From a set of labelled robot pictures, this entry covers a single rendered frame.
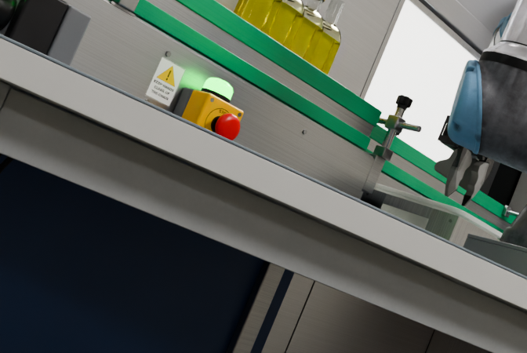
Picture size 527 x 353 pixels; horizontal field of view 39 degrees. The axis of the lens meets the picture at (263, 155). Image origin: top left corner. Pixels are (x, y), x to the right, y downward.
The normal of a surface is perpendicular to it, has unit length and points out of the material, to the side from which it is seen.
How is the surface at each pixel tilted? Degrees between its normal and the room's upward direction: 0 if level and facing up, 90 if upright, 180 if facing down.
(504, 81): 97
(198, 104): 90
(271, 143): 90
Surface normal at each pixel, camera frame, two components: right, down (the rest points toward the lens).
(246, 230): 0.34, 0.06
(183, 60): 0.62, 0.19
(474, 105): -0.25, 0.04
